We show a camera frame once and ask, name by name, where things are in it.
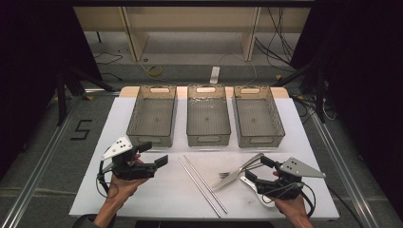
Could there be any thin white floor cable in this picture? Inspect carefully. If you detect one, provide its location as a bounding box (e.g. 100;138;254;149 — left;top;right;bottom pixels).
137;60;191;86

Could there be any hand-held gripper cable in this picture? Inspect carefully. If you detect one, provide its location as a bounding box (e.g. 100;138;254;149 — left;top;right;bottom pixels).
261;181;317;219
95;160;120;200

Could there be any left hand-held gripper cable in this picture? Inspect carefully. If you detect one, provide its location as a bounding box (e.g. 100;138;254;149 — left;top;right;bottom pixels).
95;160;120;200

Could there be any person's left hand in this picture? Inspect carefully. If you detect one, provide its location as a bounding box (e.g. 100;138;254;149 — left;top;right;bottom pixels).
105;153;150;207

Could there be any light wooden shelf unit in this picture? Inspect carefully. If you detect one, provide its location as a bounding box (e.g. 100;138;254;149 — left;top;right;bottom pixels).
73;6;312;63

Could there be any cable tangle by stand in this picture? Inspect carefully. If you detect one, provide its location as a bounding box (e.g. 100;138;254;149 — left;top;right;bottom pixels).
293;94;337;124

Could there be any person's right hand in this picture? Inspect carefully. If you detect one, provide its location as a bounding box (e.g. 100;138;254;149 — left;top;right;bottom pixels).
272;170;314;222

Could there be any black metal stand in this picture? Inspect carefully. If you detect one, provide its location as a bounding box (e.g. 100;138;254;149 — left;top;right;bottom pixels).
55;65;117;127
272;60;327;124

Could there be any white power strip cable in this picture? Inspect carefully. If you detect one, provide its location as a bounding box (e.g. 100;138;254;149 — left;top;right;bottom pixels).
218;51;259;87

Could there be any metal chopstick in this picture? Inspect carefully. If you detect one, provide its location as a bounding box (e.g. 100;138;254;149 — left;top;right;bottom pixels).
182;154;229;215
177;157;222;219

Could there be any long aluminium floor rail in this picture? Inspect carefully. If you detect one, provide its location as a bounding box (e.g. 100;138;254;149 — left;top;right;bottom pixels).
0;96;84;228
308;110;381;228

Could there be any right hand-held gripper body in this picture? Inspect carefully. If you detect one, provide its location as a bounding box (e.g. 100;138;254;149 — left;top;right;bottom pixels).
254;157;327;201

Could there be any right hand-held gripper cable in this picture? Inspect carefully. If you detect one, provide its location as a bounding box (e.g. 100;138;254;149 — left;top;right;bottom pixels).
261;181;317;219

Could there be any clear brown plastic basket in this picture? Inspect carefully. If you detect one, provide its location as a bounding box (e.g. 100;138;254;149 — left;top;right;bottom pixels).
185;84;232;147
125;85;179;148
232;85;286;149

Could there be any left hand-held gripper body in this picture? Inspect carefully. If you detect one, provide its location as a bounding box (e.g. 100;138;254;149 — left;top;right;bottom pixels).
101;135;159;181

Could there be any white table mat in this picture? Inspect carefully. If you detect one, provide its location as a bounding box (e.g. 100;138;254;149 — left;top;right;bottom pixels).
68;96;340;220

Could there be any thin black floor cable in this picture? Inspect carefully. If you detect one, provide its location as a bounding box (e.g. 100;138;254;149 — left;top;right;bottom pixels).
93;51;124;82

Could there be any metal fork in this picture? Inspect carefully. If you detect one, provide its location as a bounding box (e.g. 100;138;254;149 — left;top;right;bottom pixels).
218;161;264;180

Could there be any black curtain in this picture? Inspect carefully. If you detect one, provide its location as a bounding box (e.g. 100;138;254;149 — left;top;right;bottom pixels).
290;0;403;219
0;0;103;180

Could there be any short aluminium floor rail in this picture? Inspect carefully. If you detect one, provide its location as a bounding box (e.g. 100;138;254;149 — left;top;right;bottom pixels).
83;88;122;97

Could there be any white power strip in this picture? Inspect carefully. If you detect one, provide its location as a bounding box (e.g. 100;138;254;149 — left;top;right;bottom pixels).
209;66;221;86

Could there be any black cable bundle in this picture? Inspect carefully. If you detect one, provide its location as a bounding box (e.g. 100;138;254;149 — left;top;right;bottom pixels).
255;7;297;72

